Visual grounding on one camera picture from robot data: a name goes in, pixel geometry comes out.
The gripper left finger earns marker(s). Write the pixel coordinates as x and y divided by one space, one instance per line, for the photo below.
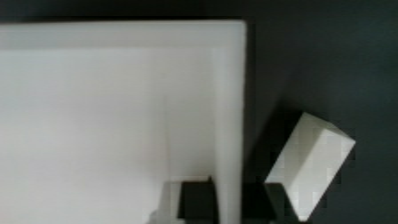
198 207

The white L-shaped fence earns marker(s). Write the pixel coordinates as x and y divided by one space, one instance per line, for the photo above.
310 161

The white drawer cabinet box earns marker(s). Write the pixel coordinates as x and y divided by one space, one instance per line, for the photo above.
121 119

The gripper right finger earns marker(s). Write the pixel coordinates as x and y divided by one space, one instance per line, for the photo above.
278 213

